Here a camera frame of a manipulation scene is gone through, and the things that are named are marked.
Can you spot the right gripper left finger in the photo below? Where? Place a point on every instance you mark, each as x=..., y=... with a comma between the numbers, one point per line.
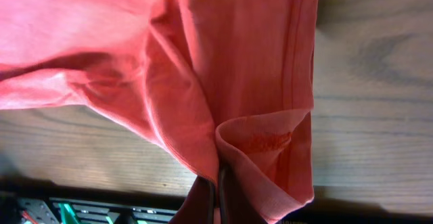
x=198, y=207

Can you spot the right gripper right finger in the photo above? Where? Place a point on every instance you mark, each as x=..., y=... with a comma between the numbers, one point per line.
x=235, y=208

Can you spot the red t-shirt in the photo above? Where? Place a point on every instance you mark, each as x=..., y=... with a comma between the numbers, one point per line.
x=212, y=82

